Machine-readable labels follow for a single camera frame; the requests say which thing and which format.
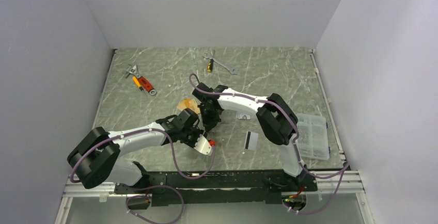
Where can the red adjustable wrench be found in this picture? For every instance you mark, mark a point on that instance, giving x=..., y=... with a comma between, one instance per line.
x=147, y=86

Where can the yellow black screwdriver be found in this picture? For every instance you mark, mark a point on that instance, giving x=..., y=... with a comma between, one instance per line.
x=210, y=65

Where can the silver open-end wrench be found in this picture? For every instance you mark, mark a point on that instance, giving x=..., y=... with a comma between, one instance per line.
x=231, y=69

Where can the gold credit card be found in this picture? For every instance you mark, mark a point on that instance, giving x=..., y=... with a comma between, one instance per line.
x=189, y=103

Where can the clear plastic screw box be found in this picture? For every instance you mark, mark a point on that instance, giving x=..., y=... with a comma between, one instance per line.
x=313, y=140

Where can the black base frame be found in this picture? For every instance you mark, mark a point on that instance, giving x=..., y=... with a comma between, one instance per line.
x=175, y=196

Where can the aluminium rail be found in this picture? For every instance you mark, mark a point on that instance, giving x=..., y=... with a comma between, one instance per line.
x=272, y=180

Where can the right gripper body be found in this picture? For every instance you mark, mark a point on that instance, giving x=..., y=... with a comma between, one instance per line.
x=209, y=120

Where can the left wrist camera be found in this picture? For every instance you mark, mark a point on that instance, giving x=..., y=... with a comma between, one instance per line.
x=204, y=146

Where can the orange utility knife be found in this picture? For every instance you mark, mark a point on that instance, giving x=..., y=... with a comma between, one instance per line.
x=136, y=81

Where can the single silver credit card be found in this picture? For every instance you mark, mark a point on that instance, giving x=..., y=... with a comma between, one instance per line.
x=251, y=140

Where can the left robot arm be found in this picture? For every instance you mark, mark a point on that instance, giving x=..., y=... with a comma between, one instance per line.
x=95, y=159

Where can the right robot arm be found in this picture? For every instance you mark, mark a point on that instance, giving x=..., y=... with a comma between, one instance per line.
x=277, y=120

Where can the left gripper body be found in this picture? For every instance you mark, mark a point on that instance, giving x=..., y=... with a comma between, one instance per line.
x=190, y=136

